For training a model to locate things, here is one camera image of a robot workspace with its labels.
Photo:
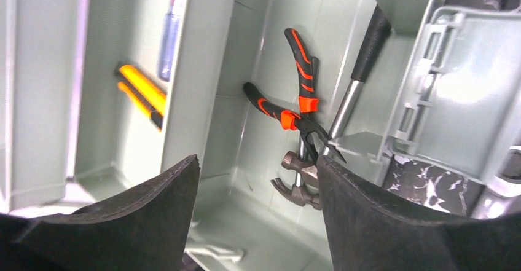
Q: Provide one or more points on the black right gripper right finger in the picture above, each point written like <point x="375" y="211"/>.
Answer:
<point x="369" y="228"/>

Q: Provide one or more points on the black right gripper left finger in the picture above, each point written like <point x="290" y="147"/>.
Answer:
<point x="142" y="228"/>

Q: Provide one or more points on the small black claw hammer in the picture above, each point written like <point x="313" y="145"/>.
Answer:
<point x="298" y="193"/>

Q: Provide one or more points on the orange utility knife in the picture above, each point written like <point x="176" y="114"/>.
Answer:
<point x="149" y="98"/>

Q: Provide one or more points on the red handled pliers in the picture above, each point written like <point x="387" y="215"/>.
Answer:
<point x="303" y="120"/>

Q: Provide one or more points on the black marbled table mat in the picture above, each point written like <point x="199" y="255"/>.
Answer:
<point x="455" y="123"/>

